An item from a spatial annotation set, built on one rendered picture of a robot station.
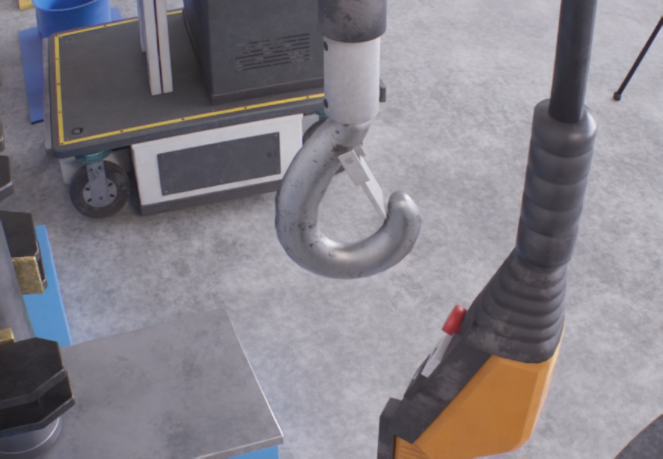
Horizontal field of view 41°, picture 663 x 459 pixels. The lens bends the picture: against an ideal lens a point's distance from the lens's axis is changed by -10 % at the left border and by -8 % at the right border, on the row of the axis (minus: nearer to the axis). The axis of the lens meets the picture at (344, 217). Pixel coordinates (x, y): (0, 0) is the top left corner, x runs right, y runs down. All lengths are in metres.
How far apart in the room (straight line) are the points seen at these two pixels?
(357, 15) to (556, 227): 0.22
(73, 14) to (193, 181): 0.84
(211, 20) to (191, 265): 0.64
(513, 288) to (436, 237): 1.92
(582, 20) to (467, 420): 0.36
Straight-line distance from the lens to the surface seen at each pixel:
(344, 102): 0.53
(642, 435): 0.28
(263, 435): 1.94
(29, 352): 1.64
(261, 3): 2.43
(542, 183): 0.62
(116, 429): 1.98
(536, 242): 0.65
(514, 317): 0.69
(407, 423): 0.82
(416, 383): 0.79
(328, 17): 0.51
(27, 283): 1.87
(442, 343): 0.77
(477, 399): 0.76
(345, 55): 0.52
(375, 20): 0.51
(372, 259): 0.62
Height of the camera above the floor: 1.69
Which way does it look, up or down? 39 degrees down
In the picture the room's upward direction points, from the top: straight up
